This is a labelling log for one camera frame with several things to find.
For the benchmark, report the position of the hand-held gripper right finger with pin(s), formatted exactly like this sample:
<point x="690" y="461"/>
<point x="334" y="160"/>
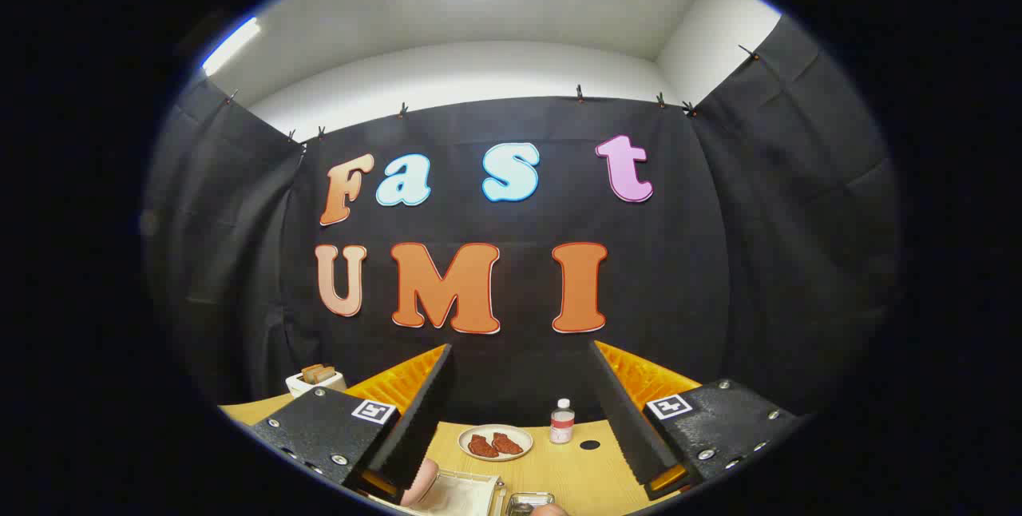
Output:
<point x="627" y="428"/>

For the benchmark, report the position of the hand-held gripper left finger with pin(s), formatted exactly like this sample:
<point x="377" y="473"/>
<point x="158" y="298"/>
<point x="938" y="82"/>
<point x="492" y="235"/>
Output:
<point x="423" y="420"/>

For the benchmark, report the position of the pink plate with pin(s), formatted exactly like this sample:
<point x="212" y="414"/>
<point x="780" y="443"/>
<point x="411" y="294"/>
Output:
<point x="421" y="484"/>

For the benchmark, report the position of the white round plate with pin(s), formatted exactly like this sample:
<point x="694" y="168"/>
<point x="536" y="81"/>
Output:
<point x="527" y="440"/>

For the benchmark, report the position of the red-brown steak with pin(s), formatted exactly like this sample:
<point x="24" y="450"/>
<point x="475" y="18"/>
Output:
<point x="508" y="443"/>
<point x="481" y="447"/>

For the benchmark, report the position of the clear bottle with red label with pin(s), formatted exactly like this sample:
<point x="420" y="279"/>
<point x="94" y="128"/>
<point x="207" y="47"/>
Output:
<point x="562" y="424"/>

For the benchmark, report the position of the brown toast slice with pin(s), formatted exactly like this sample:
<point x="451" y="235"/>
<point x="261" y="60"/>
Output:
<point x="310" y="375"/>
<point x="327" y="372"/>

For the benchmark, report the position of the white toaster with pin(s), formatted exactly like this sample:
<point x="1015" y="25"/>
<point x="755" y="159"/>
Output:
<point x="299" y="386"/>

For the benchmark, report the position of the black backdrop cloth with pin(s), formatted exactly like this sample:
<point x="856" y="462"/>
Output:
<point x="703" y="260"/>

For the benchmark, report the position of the ceiling light strip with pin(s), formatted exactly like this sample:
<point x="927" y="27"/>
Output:
<point x="231" y="45"/>

